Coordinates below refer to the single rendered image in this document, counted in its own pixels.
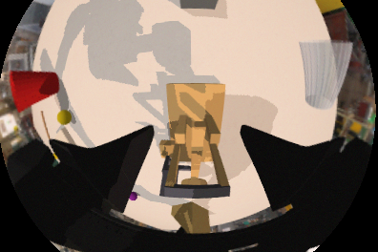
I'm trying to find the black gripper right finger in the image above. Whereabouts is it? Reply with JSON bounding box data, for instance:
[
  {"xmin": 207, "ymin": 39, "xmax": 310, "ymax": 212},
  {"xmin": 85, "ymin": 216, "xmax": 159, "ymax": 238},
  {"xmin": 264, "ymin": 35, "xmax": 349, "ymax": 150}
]
[{"xmin": 240, "ymin": 125, "xmax": 347, "ymax": 211}]

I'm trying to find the dark red cup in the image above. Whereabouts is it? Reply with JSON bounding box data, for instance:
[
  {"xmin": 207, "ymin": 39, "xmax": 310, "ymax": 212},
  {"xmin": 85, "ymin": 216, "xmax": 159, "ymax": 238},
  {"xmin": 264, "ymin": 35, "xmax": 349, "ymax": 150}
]
[{"xmin": 9, "ymin": 71, "xmax": 59, "ymax": 114}]

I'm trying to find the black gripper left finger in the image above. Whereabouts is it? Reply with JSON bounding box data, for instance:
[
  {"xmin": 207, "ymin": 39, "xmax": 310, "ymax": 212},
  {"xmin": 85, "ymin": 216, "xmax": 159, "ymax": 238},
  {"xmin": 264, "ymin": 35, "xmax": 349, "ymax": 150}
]
[{"xmin": 48, "ymin": 125, "xmax": 154, "ymax": 213}]

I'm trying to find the wooden toy catapult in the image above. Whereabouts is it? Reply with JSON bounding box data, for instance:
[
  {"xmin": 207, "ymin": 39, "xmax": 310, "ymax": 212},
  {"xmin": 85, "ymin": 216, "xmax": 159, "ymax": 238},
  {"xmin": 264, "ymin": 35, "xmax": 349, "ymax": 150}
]
[{"xmin": 158, "ymin": 83, "xmax": 231, "ymax": 199}]

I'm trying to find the purple ball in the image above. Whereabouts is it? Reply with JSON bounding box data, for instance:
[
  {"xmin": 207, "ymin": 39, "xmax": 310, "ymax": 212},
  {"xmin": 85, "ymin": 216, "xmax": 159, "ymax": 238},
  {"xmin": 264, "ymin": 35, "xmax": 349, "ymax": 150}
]
[{"xmin": 130, "ymin": 192, "xmax": 138, "ymax": 201}]

